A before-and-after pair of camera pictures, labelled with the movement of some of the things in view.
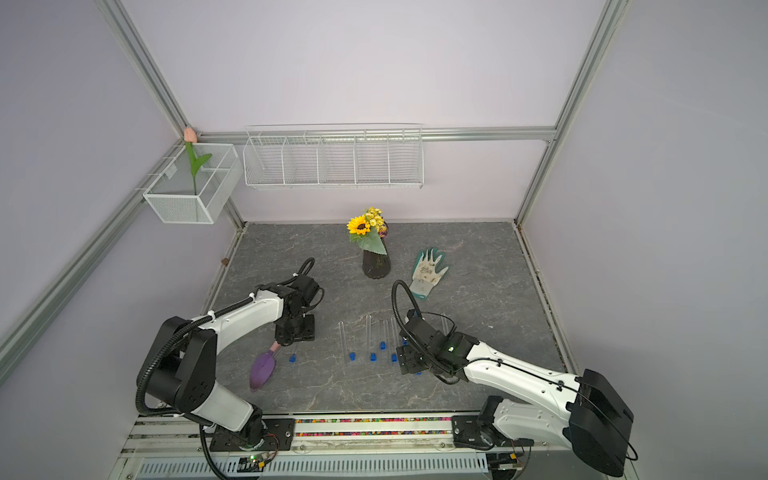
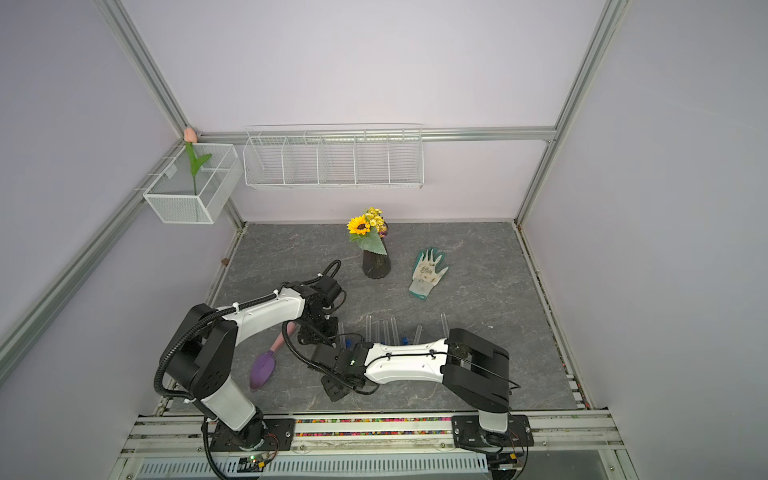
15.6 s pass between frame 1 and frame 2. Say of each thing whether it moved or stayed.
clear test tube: stayed
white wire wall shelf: stayed
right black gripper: moved
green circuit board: stayed
